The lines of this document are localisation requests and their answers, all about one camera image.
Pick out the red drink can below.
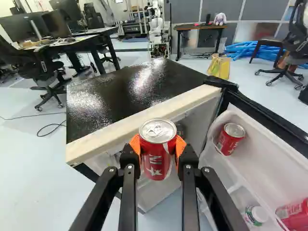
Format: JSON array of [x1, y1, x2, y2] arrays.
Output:
[[139, 117, 178, 181], [216, 122, 246, 156]]

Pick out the white and purple plush toy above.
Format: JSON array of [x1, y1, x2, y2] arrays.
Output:
[[213, 12, 228, 26]]

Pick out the brown-topped side table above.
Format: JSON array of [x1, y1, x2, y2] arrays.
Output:
[[173, 23, 228, 62]]

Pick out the white bottle with green band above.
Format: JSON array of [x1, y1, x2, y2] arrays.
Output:
[[244, 205, 269, 228]]

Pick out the black stool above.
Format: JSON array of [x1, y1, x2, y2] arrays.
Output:
[[249, 38, 286, 69]]

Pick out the yellow paper bag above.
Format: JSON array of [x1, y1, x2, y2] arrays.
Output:
[[207, 53, 231, 80]]

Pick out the small black-topped fridge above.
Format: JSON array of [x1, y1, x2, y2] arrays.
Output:
[[65, 57, 222, 215]]

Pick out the black desk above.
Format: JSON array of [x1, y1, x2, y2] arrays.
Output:
[[16, 26, 121, 75]]

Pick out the white robot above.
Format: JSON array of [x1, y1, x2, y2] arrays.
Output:
[[147, 0, 172, 58]]

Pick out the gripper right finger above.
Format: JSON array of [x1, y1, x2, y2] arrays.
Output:
[[173, 134, 250, 231]]

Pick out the open fridge door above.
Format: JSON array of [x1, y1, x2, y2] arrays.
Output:
[[197, 76, 308, 231]]

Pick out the black office chair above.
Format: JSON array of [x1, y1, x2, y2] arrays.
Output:
[[0, 35, 67, 111], [254, 0, 308, 91]]

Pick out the blue foam tube pile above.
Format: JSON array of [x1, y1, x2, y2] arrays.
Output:
[[225, 40, 289, 61]]

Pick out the red drink pack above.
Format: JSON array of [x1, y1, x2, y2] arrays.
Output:
[[275, 197, 308, 231]]

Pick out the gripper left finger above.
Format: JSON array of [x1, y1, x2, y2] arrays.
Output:
[[69, 134, 142, 231]]

